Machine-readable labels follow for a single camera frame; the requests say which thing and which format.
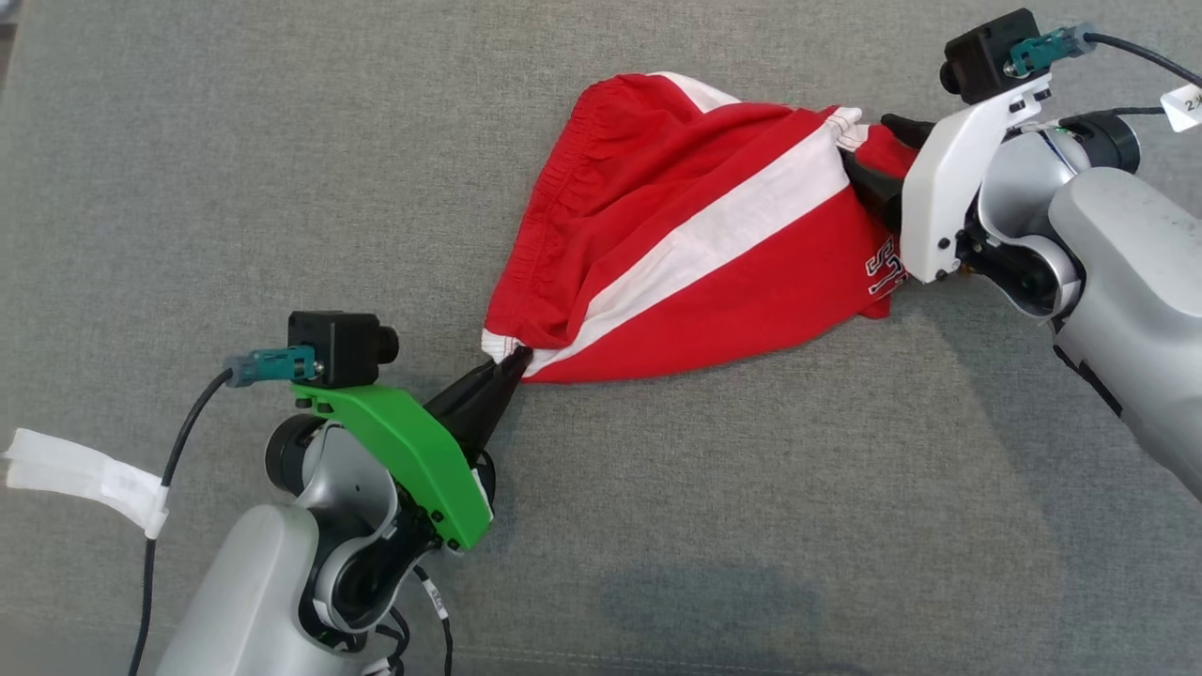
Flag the black cable with teal plug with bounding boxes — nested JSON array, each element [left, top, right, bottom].
[[125, 346, 322, 676], [1005, 23, 1202, 87]]

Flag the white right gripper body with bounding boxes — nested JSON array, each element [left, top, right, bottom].
[[900, 75, 1055, 285]]

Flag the red white basketball shorts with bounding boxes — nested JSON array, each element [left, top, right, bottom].
[[481, 71, 917, 384]]

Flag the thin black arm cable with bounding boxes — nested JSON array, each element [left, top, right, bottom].
[[1028, 106, 1170, 132]]

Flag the small white cable label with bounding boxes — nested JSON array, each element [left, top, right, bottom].
[[1161, 83, 1202, 133]]

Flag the thin black arm cables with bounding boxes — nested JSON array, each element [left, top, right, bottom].
[[371, 563, 455, 676]]

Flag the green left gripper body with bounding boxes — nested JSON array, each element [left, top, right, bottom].
[[293, 383, 496, 552]]

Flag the white tape flag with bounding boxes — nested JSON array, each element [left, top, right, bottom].
[[3, 427, 172, 541]]

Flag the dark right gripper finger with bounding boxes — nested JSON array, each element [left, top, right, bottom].
[[879, 113, 937, 149], [839, 150, 905, 234]]

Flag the grey fabric sofa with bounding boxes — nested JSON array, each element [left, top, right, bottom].
[[0, 0, 1202, 676]]

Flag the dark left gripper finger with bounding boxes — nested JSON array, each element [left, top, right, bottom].
[[423, 348, 529, 435], [440, 352, 534, 457]]

